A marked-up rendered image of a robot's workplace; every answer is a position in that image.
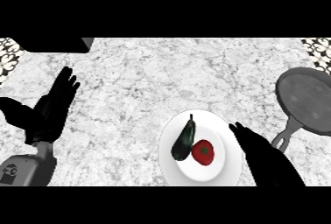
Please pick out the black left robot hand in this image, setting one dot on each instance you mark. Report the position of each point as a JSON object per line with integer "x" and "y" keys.
{"x": 48, "y": 113}

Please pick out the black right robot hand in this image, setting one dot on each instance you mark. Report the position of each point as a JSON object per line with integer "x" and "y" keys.
{"x": 266, "y": 163}

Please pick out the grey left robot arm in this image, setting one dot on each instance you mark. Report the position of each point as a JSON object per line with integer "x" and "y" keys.
{"x": 28, "y": 169}

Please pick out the white round plate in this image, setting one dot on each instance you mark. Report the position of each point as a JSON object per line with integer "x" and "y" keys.
{"x": 206, "y": 172}

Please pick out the red tomato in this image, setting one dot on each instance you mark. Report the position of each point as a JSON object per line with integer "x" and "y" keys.
{"x": 202, "y": 151}

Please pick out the grey frying pan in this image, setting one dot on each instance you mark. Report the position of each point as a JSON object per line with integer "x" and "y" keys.
{"x": 307, "y": 102}

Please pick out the dark green eggplant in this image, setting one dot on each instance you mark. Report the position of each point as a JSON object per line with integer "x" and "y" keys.
{"x": 183, "y": 141}

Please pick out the black appliance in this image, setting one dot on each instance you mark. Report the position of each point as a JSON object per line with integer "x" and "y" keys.
{"x": 53, "y": 44}

